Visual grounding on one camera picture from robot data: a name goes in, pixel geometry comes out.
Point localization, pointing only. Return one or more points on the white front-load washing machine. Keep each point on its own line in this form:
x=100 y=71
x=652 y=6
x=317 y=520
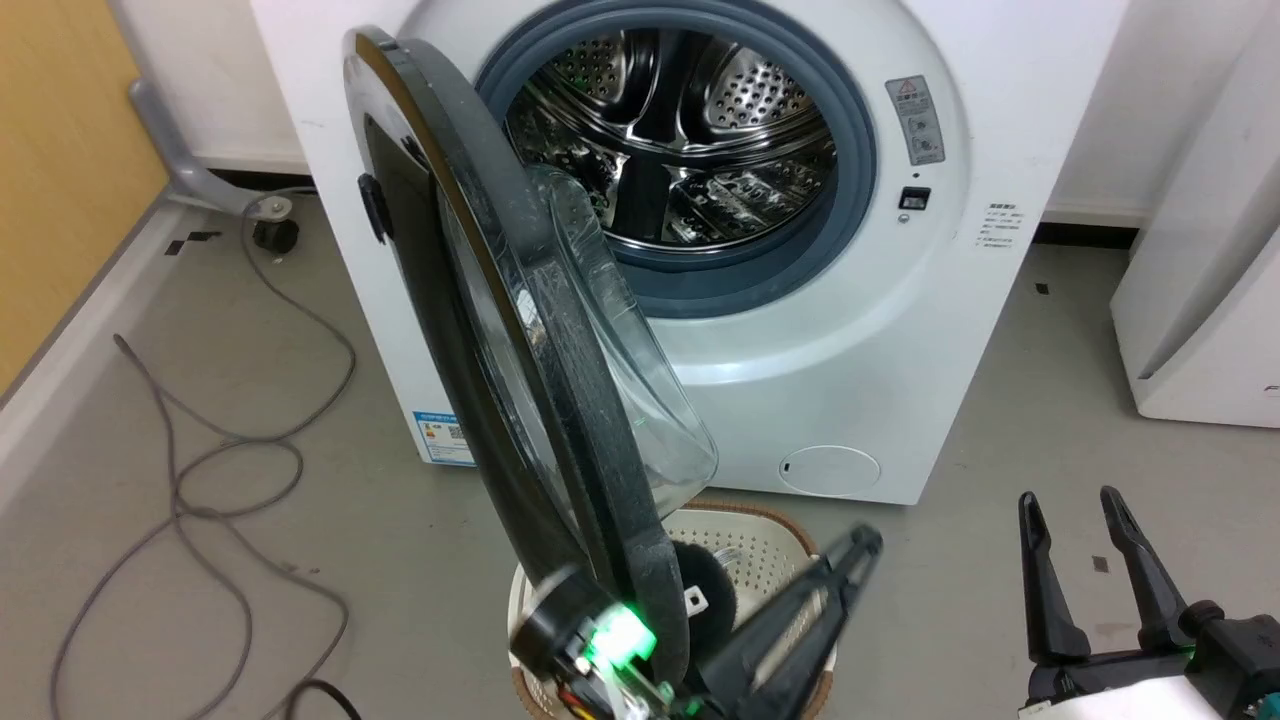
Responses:
x=850 y=380

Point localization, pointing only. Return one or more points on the grey warning sticker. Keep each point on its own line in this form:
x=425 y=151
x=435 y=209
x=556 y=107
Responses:
x=915 y=120

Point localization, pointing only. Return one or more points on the black door lock latch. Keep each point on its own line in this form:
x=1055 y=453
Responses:
x=914 y=198

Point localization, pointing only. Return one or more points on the black round glass washer door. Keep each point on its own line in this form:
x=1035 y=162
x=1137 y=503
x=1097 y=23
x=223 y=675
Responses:
x=600 y=450

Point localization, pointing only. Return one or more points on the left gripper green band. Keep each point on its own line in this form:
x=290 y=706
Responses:
x=600 y=650

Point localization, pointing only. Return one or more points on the white appliance cabinet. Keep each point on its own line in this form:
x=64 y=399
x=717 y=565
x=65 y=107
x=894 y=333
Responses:
x=1200 y=300

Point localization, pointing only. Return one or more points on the white perforated laundry basket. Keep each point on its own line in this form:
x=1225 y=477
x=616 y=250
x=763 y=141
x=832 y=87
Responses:
x=760 y=550

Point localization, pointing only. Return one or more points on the black caster wheel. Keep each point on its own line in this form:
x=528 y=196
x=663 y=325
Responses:
x=275 y=235

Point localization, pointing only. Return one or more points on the blue energy label sticker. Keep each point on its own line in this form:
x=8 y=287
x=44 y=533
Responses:
x=443 y=438

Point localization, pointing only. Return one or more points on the round white filter cover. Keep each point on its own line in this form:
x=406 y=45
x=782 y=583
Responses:
x=830 y=471

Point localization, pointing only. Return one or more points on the black item with white tag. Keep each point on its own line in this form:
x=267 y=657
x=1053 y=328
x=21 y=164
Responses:
x=708 y=572

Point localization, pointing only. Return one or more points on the grey metal furniture leg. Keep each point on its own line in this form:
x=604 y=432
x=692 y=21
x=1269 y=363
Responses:
x=190 y=180

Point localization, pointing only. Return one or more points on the wooden panel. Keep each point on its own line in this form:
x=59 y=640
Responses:
x=60 y=180

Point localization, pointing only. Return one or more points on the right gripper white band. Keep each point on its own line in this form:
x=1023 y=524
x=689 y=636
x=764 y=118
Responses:
x=1240 y=670

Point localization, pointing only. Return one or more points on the grey rubber door gasket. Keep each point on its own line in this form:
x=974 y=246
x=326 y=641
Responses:
x=856 y=150

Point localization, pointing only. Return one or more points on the steel perforated washer drum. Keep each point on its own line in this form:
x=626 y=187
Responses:
x=750 y=90

